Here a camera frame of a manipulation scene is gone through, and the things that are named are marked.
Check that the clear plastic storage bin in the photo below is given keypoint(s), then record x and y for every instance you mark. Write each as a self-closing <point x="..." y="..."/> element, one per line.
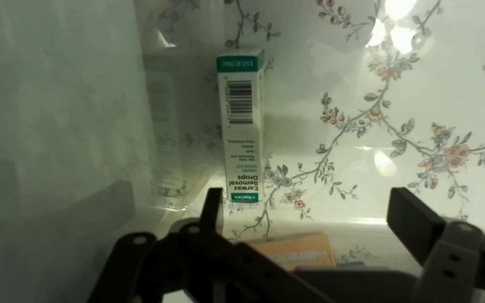
<point x="58" y="111"/>

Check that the small white green box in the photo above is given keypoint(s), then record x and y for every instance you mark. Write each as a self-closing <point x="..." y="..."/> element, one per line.
<point x="241" y="123"/>

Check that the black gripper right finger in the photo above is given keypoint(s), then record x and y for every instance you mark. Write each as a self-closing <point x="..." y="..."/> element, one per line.
<point x="415" y="221"/>

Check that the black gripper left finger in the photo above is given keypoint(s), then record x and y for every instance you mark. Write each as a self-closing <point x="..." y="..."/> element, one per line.
<point x="213" y="212"/>

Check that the tan cardboard piece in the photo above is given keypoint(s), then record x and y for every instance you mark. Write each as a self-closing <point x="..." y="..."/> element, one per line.
<point x="298" y="251"/>

